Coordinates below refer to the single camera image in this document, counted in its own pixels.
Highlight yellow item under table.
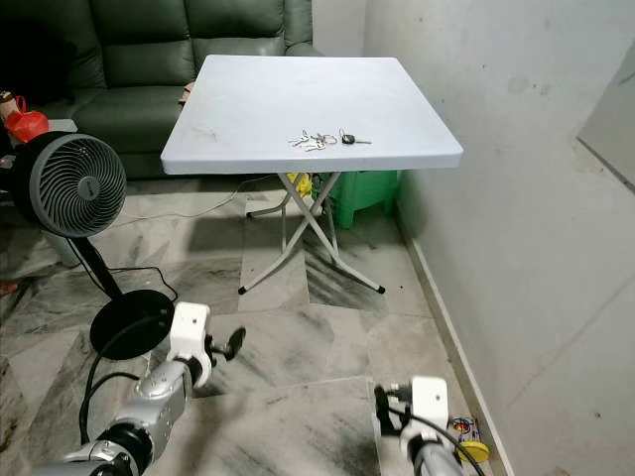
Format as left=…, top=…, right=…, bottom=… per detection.
left=285, top=173, right=315, bottom=197

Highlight grey standing fan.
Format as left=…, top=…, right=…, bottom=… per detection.
left=15, top=132, right=176, bottom=362

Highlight silver key bunch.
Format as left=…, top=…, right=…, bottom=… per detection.
left=288, top=130, right=338, bottom=153

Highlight black car key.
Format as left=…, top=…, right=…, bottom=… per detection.
left=339, top=130, right=373, bottom=148

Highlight white folding table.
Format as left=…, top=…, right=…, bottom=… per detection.
left=161, top=55, right=464, bottom=296

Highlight dark green leather sofa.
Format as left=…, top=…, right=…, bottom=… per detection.
left=0, top=0, right=320, bottom=181

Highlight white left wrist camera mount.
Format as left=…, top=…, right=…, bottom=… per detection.
left=167, top=302, right=213, bottom=389

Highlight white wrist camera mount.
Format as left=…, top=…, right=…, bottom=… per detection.
left=397, top=376, right=450, bottom=444
left=167, top=302, right=213, bottom=389

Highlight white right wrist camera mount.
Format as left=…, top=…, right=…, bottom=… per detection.
left=397, top=376, right=450, bottom=444

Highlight black fan power cable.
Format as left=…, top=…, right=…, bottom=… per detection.
left=111, top=265, right=182, bottom=304

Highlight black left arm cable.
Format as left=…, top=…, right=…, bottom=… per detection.
left=80, top=342, right=152, bottom=449

